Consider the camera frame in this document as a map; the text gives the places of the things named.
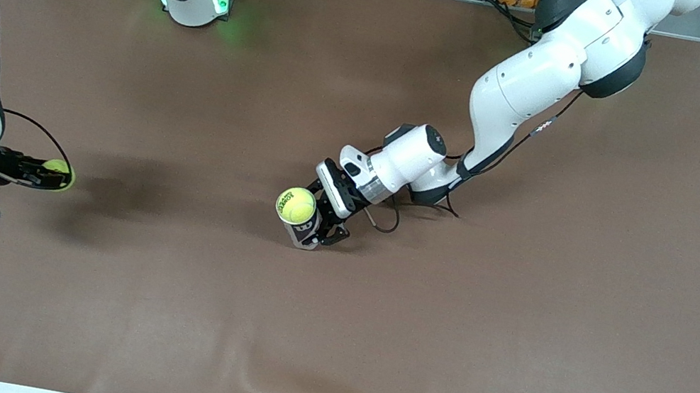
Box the yellow tennis ball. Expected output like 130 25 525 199
273 184 321 229
38 156 79 196

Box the clear tennis ball can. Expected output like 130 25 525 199
275 203 326 253

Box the brown table mat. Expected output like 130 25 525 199
0 0 700 393

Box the black arm base cable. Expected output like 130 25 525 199
479 0 544 46

